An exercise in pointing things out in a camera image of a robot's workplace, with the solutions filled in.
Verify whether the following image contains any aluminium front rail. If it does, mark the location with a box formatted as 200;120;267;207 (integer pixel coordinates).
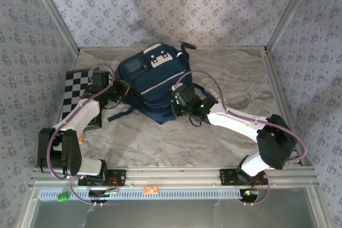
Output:
28;166;320;188

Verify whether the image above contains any small controller board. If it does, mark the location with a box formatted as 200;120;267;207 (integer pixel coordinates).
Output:
242;188;260;197
88;188;120;199

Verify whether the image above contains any grey slotted cable duct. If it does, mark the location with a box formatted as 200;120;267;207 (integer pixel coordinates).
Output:
38;188;244;201

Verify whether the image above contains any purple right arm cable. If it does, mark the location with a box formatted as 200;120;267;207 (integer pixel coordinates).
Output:
175;69;308;208

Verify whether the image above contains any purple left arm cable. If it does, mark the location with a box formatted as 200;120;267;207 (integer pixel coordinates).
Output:
46;64;118;208

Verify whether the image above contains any folding chessboard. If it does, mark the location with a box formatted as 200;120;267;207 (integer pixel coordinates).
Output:
60;69;104;132

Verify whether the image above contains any metal sheet panel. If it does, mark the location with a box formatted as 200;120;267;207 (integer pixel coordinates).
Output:
21;188;333;228

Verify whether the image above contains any navy blue backpack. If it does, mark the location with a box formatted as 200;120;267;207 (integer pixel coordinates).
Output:
107;41;214;125

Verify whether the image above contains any aluminium side rail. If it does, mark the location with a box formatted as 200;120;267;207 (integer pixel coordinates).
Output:
263;48;313;167
40;49;81;169

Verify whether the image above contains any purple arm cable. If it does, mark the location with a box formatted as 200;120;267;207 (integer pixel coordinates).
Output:
46;64;118;208
175;69;308;208

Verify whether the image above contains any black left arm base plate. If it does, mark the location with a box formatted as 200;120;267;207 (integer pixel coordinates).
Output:
77;169;127;187

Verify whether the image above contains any aluminium corner post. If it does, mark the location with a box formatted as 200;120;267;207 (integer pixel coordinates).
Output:
26;0;80;54
264;0;318;52

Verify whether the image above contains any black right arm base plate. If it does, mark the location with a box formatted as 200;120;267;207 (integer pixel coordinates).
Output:
219;168;269;186

